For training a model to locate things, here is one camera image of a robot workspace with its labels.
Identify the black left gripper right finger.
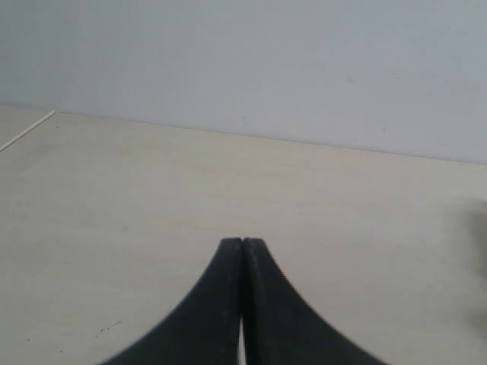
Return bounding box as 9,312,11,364
242,238,383,365

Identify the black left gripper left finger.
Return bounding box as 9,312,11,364
104,238,243,365

